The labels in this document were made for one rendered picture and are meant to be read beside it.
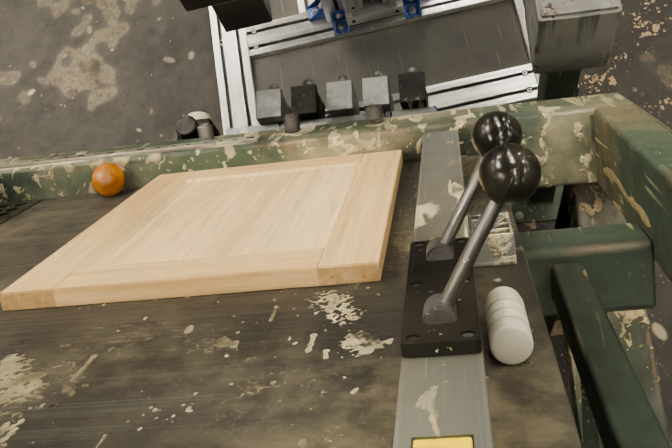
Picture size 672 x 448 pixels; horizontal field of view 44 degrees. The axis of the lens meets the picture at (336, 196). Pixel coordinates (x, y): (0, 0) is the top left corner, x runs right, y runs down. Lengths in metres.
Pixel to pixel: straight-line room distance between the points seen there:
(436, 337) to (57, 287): 0.44
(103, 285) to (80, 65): 1.81
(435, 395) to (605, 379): 0.24
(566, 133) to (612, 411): 0.65
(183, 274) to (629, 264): 0.46
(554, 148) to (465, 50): 0.87
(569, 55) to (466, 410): 0.98
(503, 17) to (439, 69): 0.21
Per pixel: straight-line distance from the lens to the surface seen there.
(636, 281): 0.94
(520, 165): 0.51
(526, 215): 2.11
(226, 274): 0.79
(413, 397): 0.48
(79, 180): 1.35
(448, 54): 2.07
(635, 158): 0.98
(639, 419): 0.64
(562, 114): 1.23
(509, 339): 0.58
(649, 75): 2.30
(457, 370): 0.50
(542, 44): 1.33
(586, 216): 1.30
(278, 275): 0.77
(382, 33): 2.11
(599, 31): 1.33
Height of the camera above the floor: 2.01
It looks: 68 degrees down
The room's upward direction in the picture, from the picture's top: 27 degrees counter-clockwise
